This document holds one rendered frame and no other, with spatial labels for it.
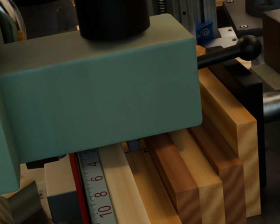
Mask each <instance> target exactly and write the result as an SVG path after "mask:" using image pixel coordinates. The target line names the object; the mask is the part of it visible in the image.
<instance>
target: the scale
mask: <svg viewBox="0 0 280 224"><path fill-rule="evenodd" d="M79 156H80V162H81V167H82V171H83V175H84V181H85V185H86V190H87V194H88V200H89V204H90V209H91V213H92V219H93V223H94V224H116V221H115V217H114V214H113V211H112V207H111V203H110V199H109V196H108V192H107V189H106V185H105V181H104V177H103V174H102V171H101V167H100V163H99V159H98V156H97V153H96V148H92V149H88V150H83V151H79Z"/></svg>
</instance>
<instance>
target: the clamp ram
mask: <svg viewBox="0 0 280 224"><path fill-rule="evenodd" d="M220 49H223V47H222V46H220V45H219V46H215V47H210V48H206V49H205V54H207V53H210V52H213V51H217V50H220ZM207 68H208V69H209V70H210V71H211V72H212V73H213V74H214V75H215V76H216V78H217V79H218V80H219V81H220V82H221V83H222V84H223V85H224V86H225V87H226V88H227V89H228V90H229V92H231V93H232V95H233V96H235V97H236V99H237V100H238V101H239V102H240V103H241V104H242V105H243V106H244V107H245V108H246V109H247V110H248V111H249V113H250V114H251V115H252V116H253V117H254V118H255V119H256V120H257V139H258V158H259V178H260V188H264V187H266V163H265V141H264V124H266V123H270V122H274V121H279V120H280V89H278V90H274V91H269V92H264V93H263V85H262V81H260V80H259V79H258V78H257V77H256V76H255V75H254V74H252V73H251V72H250V71H249V70H248V69H247V68H246V67H244V65H243V64H241V63H240V62H239V61H238V60H237V59H236V58H235V59H231V60H228V61H225V62H222V63H219V64H215V65H212V66H209V67H207Z"/></svg>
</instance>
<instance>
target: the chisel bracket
mask: <svg viewBox="0 0 280 224"><path fill-rule="evenodd" d="M149 19H150V26H149V28H148V29H146V30H145V31H143V32H141V33H139V34H136V35H133V36H130V37H126V38H122V39H117V40H102V41H98V40H87V39H85V38H83V37H81V35H80V30H77V31H72V32H65V33H61V34H55V35H50V36H44V37H39V38H34V39H29V40H23V41H18V42H13V43H8V44H2V45H0V87H1V91H2V94H3V98H4V102H5V106H6V109H7V113H8V117H9V121H10V125H11V128H12V132H13V136H14V139H15V143H16V147H17V151H18V154H19V158H20V164H24V163H28V162H33V161H37V160H42V159H47V158H51V157H55V156H61V155H65V154H69V153H74V152H79V151H83V150H88V149H92V148H97V147H102V146H106V145H111V144H116V143H120V142H127V143H133V142H137V141H139V140H141V139H142V138H143V137H147V136H153V135H157V134H161V133H166V132H171V131H175V130H180V129H184V128H189V127H194V126H198V125H200V124H202V120H203V117H202V108H201V98H200V85H199V75H198V65H197V56H196V42H195V38H194V37H193V35H192V34H191V33H190V32H189V31H188V30H187V29H185V28H184V27H183V26H182V25H181V24H180V23H179V22H178V21H177V20H176V19H175V18H174V17H173V16H172V15H171V14H167V13H166V14H161V15H157V16H150V17H149Z"/></svg>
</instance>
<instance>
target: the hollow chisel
mask: <svg viewBox="0 0 280 224"><path fill-rule="evenodd" d="M127 144H128V149H129V151H130V152H133V151H137V150H141V149H140V141H137V142H133V143H127Z"/></svg>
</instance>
